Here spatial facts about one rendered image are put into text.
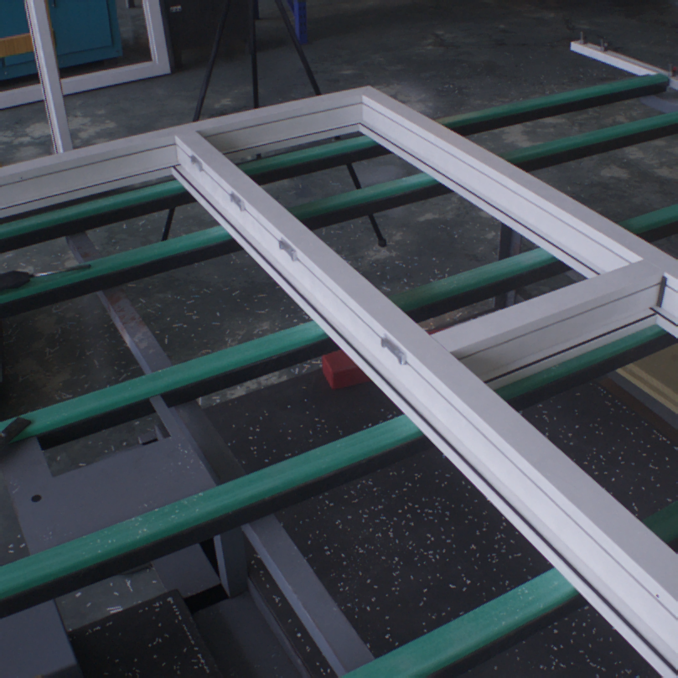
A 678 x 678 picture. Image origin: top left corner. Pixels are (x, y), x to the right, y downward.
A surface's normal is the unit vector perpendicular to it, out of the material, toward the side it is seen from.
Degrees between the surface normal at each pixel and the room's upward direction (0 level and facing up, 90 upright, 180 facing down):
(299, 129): 90
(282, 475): 0
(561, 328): 90
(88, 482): 0
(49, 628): 0
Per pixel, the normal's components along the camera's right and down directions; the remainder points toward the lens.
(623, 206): -0.01, -0.83
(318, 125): 0.50, 0.48
